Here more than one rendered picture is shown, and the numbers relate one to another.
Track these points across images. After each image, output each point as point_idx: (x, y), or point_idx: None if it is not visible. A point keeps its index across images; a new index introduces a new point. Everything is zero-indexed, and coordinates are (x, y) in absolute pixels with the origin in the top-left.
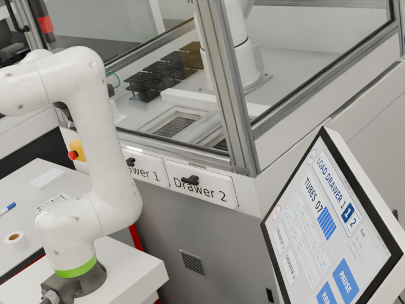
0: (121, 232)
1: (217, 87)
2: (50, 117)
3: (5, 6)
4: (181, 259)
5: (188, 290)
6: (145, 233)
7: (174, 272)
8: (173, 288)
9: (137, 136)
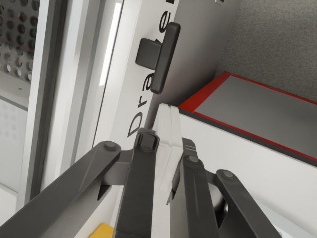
0: (220, 107)
1: None
2: None
3: None
4: (217, 5)
5: (225, 16)
6: (187, 83)
7: (214, 37)
8: (215, 49)
9: (73, 8)
